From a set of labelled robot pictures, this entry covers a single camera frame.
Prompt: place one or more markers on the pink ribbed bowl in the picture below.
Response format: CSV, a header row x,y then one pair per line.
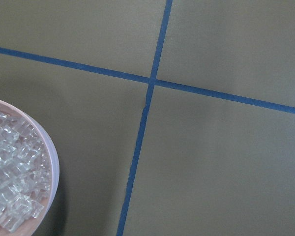
x,y
30,225

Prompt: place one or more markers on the clear ice cubes pile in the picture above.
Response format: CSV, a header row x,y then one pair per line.
x,y
25,179

